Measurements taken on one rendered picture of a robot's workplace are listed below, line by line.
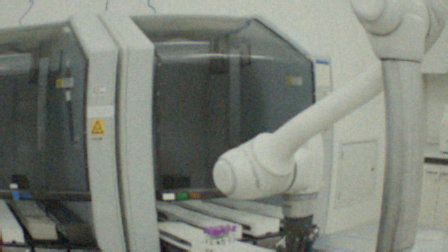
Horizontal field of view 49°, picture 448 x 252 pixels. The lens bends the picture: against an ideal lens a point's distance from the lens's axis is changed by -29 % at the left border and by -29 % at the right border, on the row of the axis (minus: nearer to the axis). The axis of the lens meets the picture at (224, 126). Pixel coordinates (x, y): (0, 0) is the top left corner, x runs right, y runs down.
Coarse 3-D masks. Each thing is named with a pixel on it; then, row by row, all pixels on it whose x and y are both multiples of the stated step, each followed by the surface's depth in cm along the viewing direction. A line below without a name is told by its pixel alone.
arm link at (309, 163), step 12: (312, 144) 142; (300, 156) 140; (312, 156) 142; (300, 168) 140; (312, 168) 142; (300, 180) 140; (312, 180) 143; (288, 192) 145; (300, 192) 143; (312, 192) 144
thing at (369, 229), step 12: (348, 228) 204; (360, 228) 200; (372, 228) 197; (420, 228) 181; (432, 228) 177; (444, 228) 173; (324, 240) 190; (336, 240) 187; (348, 240) 184; (360, 240) 181; (372, 240) 178
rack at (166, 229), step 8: (160, 224) 205; (168, 224) 205; (176, 224) 207; (184, 224) 207; (160, 232) 207; (168, 232) 208; (176, 232) 192; (184, 232) 194; (192, 232) 194; (200, 232) 194; (168, 240) 198; (176, 240) 200; (184, 240) 203; (192, 240) 183; (200, 240) 182; (192, 248) 184; (200, 248) 182
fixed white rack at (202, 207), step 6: (174, 204) 261; (180, 204) 254; (186, 204) 250; (192, 204) 250; (198, 204) 250; (204, 204) 251; (210, 204) 251; (198, 210) 242; (204, 210) 238; (210, 210) 237; (216, 210) 238
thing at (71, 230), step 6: (66, 228) 176; (72, 228) 177; (78, 228) 178; (84, 228) 180; (90, 228) 181; (66, 234) 176; (72, 234) 177; (78, 234) 178; (84, 234) 180; (90, 234) 181; (90, 240) 181
